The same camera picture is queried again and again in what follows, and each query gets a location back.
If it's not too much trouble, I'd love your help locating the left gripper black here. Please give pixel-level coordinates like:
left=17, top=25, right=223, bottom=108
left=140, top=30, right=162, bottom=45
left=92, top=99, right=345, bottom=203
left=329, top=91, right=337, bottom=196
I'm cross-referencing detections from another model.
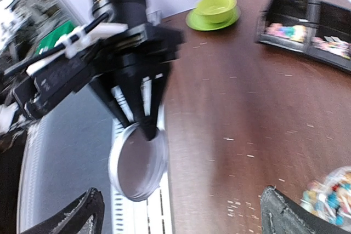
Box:
left=14, top=24, right=183, bottom=141

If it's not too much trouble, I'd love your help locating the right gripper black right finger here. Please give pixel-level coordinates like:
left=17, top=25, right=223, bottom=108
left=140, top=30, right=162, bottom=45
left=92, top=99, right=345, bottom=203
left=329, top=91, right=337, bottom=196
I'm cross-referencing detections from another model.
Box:
left=260, top=186, right=348, bottom=234

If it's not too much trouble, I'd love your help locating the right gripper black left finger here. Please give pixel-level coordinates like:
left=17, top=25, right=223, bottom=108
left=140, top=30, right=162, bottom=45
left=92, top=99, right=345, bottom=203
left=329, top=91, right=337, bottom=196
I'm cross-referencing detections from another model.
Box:
left=24, top=187, right=105, bottom=234

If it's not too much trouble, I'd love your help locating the clear plastic jar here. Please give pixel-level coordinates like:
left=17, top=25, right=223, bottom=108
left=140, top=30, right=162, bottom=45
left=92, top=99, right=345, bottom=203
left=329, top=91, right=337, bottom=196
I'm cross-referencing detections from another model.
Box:
left=300, top=166, right=350, bottom=232

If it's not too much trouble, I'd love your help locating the round metal jar lid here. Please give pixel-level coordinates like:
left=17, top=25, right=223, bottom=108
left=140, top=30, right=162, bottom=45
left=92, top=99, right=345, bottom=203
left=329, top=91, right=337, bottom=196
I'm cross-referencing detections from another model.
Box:
left=109, top=123, right=168, bottom=202

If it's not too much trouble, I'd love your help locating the black three-compartment candy tray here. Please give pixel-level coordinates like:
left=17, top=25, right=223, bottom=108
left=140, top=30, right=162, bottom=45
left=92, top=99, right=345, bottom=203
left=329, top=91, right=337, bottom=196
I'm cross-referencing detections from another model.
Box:
left=256, top=0, right=350, bottom=73

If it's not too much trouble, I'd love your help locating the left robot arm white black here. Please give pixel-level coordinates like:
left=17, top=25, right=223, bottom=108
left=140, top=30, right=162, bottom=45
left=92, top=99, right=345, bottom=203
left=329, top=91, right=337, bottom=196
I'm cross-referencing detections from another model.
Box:
left=1, top=0, right=184, bottom=140

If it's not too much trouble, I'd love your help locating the green plate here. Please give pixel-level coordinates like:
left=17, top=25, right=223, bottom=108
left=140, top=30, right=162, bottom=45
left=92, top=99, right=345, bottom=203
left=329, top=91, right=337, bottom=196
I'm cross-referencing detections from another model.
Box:
left=185, top=5, right=242, bottom=31

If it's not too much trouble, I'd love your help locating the green bowl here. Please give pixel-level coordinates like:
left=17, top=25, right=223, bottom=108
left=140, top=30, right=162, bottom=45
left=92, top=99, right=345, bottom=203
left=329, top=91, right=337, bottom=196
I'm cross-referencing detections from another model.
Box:
left=195, top=0, right=237, bottom=24

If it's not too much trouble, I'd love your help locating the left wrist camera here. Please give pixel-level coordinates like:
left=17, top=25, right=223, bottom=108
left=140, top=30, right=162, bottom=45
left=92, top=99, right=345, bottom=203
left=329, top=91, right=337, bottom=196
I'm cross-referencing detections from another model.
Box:
left=26, top=22, right=128, bottom=76

